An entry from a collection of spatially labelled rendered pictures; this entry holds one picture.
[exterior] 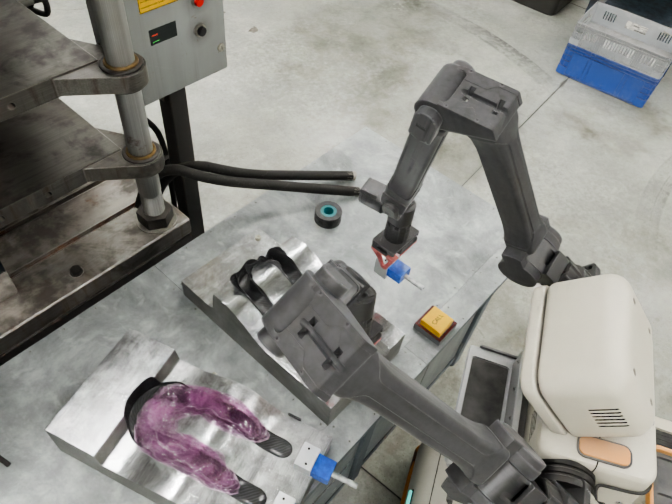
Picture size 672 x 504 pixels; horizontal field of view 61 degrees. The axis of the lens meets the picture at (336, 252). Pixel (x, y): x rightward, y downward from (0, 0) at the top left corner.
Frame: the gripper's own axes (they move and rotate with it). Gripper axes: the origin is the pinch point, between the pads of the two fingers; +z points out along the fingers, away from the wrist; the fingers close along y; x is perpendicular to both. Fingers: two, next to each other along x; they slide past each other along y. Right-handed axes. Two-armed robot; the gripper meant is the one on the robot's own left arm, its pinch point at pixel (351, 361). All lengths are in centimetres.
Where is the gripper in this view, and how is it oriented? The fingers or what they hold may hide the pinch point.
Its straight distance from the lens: 119.6
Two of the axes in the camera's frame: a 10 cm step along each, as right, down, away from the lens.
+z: -0.8, 7.8, 6.2
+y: -6.5, 4.4, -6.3
